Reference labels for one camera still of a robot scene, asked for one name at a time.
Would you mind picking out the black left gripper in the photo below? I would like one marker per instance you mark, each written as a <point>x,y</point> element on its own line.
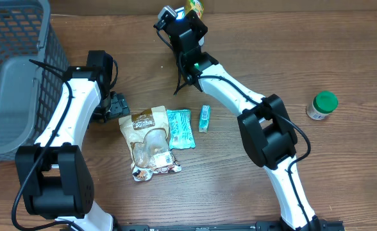
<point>120,107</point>

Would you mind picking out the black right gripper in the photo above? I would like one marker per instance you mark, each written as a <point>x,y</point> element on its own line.
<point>192,22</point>

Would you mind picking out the clear yellow liquid bottle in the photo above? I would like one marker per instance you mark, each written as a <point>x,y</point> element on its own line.
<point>196,6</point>

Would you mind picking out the brown snack packet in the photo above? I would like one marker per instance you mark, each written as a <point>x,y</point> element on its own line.
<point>146,135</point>

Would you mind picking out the teal Kleenex tissue pack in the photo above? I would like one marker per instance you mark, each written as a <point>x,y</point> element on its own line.
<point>204,118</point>

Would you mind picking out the green lid white jar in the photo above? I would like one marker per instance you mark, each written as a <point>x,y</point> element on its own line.
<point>322,105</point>

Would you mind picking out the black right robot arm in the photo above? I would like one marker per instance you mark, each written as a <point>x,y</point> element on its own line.
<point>268,135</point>

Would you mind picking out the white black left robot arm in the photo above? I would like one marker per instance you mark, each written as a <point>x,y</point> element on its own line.
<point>55,181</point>

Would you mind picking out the white barcode scanner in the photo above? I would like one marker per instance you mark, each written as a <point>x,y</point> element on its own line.
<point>180,15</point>

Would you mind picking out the grey plastic mesh basket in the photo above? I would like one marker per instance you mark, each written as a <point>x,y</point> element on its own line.
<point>28,94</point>

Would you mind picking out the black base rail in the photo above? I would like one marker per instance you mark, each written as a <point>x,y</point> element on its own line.
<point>321,225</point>

